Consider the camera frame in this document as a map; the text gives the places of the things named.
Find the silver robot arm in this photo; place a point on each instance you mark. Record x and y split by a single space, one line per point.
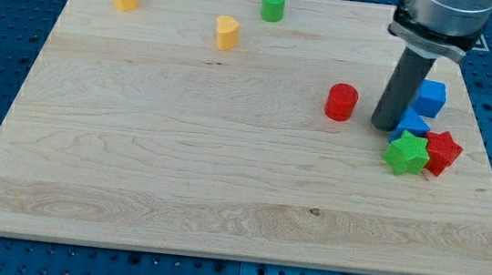
434 28

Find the green cylinder block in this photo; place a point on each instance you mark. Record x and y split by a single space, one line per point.
272 10

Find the green star block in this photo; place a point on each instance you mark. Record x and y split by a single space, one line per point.
407 154

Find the red star block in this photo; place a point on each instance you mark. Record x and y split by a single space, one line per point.
442 150

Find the yellow heart block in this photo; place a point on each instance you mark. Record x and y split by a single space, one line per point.
228 32

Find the wooden board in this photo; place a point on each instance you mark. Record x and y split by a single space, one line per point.
134 131

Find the blue cube block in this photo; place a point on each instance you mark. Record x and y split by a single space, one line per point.
430 98

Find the red cylinder block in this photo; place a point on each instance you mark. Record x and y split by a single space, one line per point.
341 100

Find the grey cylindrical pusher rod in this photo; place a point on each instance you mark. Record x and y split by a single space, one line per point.
410 71

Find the blue triangle block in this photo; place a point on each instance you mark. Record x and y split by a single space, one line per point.
411 122

